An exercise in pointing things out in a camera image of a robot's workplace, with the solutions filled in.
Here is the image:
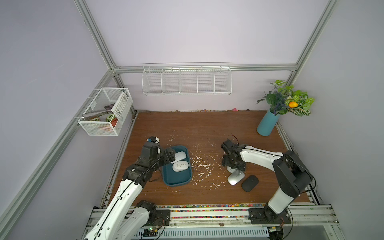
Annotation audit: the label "silver mouse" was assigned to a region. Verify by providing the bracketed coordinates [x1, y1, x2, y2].
[227, 170, 245, 186]

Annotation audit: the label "white slim mouse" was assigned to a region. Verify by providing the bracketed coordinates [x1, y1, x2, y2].
[171, 151, 187, 164]

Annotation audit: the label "teal plastic storage box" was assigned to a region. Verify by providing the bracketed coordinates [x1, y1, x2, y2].
[163, 146, 193, 187]

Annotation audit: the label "black mouse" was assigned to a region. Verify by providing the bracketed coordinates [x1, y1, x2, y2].
[242, 175, 259, 193]

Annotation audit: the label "white ergonomic mouse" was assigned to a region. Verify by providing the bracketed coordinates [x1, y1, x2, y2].
[227, 167, 238, 174]

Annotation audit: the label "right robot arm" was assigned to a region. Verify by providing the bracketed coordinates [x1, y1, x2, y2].
[221, 139, 315, 222]

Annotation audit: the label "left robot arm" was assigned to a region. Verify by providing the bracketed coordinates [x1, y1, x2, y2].
[85, 137, 176, 240]

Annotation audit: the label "teal vase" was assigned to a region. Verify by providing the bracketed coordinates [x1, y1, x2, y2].
[257, 110, 280, 137]

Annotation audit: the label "colourful pebble strip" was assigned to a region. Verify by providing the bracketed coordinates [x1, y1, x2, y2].
[156, 203, 265, 220]

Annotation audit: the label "items in mesh basket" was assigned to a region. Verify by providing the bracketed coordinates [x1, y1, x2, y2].
[81, 104, 118, 128]

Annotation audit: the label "white mesh basket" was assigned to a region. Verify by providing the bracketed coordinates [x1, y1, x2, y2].
[78, 88, 133, 136]

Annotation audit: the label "artificial plant with orange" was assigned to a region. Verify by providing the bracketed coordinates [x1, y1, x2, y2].
[256, 80, 315, 117]

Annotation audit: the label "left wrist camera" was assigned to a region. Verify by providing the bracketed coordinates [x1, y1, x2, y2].
[147, 136, 160, 144]

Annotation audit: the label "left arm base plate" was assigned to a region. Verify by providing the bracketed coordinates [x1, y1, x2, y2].
[145, 209, 171, 226]

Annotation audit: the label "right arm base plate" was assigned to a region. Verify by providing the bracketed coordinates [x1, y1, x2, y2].
[248, 208, 292, 225]

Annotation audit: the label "white wire wall shelf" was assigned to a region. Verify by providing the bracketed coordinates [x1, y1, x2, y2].
[142, 63, 233, 95]

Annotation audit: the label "aluminium front rail frame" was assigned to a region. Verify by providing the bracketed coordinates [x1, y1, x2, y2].
[80, 203, 346, 240]

